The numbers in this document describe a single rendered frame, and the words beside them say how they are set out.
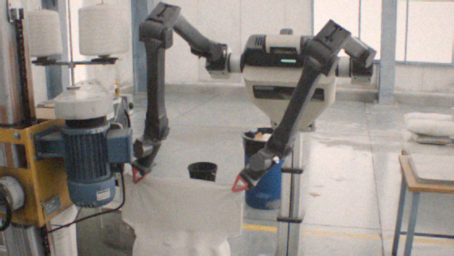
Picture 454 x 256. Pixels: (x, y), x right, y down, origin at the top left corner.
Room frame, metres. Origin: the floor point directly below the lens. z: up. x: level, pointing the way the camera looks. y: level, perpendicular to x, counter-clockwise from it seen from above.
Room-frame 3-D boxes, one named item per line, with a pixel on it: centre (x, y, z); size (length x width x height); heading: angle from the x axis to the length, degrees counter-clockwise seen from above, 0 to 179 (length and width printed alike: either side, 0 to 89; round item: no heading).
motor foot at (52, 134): (1.21, 0.51, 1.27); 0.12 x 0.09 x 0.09; 164
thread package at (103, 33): (1.36, 0.39, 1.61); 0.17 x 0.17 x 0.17
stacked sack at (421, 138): (4.42, -2.30, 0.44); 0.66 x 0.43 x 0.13; 164
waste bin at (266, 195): (3.72, -0.37, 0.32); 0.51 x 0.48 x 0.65; 164
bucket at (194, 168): (4.00, 0.23, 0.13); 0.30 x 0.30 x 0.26
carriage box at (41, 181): (1.31, 0.64, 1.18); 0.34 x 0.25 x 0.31; 164
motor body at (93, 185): (1.22, 0.42, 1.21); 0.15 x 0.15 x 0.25
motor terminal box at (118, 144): (1.24, 0.32, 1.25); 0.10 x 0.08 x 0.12; 9
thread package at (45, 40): (1.44, 0.64, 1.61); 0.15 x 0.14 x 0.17; 74
